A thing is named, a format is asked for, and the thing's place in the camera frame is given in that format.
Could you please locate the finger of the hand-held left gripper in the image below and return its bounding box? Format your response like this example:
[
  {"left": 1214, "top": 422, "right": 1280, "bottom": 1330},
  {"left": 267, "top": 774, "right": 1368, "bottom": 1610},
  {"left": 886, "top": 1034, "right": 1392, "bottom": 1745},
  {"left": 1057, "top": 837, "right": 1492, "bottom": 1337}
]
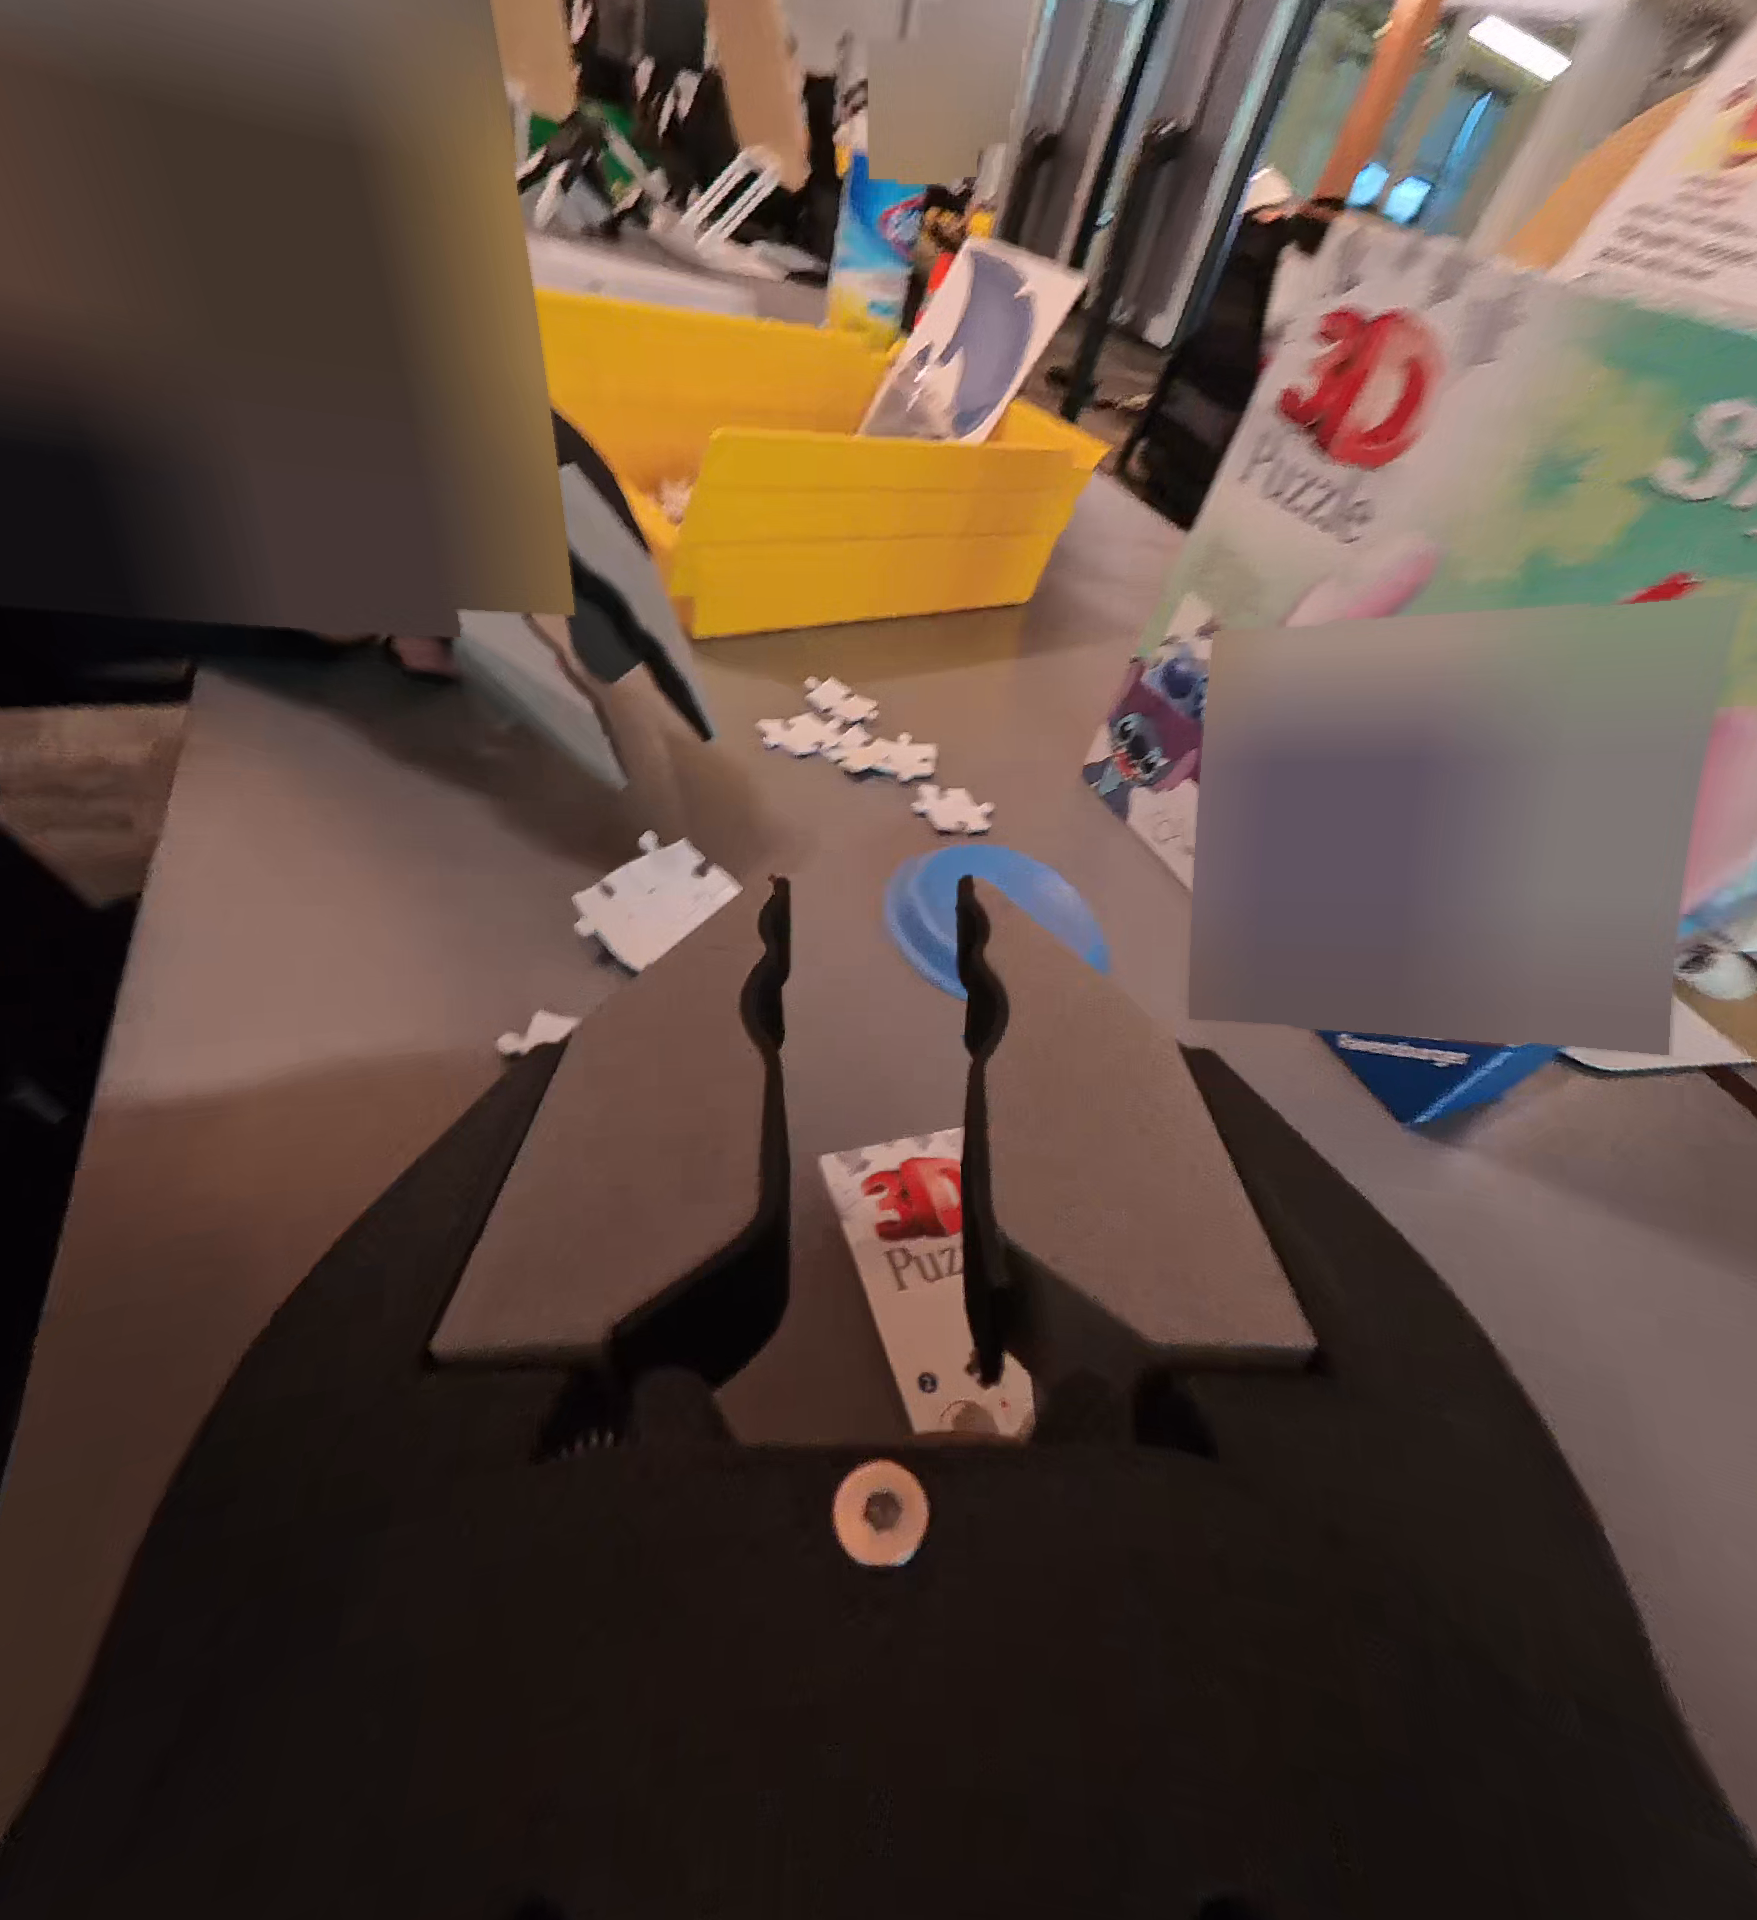
[
  {"left": 458, "top": 611, "right": 627, "bottom": 791},
  {"left": 551, "top": 411, "right": 717, "bottom": 741}
]

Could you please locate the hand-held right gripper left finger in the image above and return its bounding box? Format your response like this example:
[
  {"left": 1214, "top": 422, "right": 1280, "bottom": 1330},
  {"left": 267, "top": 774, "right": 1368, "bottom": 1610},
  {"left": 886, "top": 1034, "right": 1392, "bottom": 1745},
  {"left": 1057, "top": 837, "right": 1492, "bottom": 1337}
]
[{"left": 432, "top": 875, "right": 797, "bottom": 1371}]

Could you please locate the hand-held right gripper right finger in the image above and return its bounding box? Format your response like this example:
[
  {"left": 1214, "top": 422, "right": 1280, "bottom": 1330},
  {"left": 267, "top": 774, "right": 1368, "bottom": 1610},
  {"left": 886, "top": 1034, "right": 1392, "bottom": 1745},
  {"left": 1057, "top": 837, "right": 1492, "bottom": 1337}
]
[{"left": 957, "top": 875, "right": 1319, "bottom": 1386}]

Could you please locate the joined white puzzle pieces patch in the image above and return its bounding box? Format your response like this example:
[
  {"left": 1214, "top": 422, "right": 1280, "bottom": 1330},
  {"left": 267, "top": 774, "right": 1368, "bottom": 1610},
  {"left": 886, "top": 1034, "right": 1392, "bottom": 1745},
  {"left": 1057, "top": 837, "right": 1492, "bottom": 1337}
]
[{"left": 571, "top": 834, "right": 743, "bottom": 975}]

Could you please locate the white puzzle instruction leaflet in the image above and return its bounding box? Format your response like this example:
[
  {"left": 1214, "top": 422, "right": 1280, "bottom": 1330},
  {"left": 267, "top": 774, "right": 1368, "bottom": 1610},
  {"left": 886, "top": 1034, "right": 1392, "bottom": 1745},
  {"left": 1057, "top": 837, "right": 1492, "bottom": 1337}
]
[{"left": 819, "top": 1125, "right": 1039, "bottom": 1443}]

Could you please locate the blue round puzzle stand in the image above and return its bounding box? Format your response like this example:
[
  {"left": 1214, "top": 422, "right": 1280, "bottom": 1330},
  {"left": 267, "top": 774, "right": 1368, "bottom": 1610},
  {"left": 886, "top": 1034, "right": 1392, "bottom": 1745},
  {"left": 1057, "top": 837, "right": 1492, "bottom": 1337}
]
[{"left": 883, "top": 843, "right": 1114, "bottom": 1004}]

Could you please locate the cluster of loose puzzle pieces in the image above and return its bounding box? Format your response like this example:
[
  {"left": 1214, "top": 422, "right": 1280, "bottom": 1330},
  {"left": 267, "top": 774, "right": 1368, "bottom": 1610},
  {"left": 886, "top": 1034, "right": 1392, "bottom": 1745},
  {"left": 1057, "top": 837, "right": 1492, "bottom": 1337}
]
[{"left": 752, "top": 676, "right": 999, "bottom": 839}]

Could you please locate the large colourful puzzle box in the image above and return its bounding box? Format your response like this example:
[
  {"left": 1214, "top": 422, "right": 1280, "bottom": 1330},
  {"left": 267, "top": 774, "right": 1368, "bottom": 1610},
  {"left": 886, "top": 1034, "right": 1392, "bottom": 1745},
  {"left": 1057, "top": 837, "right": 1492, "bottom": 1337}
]
[{"left": 1085, "top": 211, "right": 1757, "bottom": 1129}]

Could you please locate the yellow plastic bin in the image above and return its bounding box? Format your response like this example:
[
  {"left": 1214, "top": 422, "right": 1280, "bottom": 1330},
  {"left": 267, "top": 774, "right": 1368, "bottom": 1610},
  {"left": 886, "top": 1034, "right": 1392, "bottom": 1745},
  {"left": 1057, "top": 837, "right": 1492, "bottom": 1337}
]
[{"left": 533, "top": 285, "right": 1114, "bottom": 642}]

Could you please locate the blue wipes pack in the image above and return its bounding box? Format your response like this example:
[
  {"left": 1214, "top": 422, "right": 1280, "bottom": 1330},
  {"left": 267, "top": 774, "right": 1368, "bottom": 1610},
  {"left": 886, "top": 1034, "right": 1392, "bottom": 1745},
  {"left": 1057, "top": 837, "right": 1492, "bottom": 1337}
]
[{"left": 822, "top": 149, "right": 927, "bottom": 351}]

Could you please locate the blue and white card sheet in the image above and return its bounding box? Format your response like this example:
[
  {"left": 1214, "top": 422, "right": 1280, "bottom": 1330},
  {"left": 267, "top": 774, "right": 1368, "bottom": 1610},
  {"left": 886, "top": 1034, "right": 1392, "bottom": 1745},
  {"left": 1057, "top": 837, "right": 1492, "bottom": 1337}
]
[{"left": 857, "top": 239, "right": 1092, "bottom": 446}]

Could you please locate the black chair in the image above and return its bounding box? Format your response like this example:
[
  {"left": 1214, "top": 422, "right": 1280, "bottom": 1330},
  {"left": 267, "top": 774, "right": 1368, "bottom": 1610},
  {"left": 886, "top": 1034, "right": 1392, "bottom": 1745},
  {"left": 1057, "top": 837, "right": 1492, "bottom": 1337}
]
[{"left": 1116, "top": 197, "right": 1339, "bottom": 531}]

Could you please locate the white printed cardboard box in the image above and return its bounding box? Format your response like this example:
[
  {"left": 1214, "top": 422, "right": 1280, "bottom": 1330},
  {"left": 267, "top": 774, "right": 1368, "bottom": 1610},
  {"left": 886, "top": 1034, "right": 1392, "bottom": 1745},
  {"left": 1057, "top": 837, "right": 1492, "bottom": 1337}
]
[{"left": 1509, "top": 0, "right": 1757, "bottom": 357}]

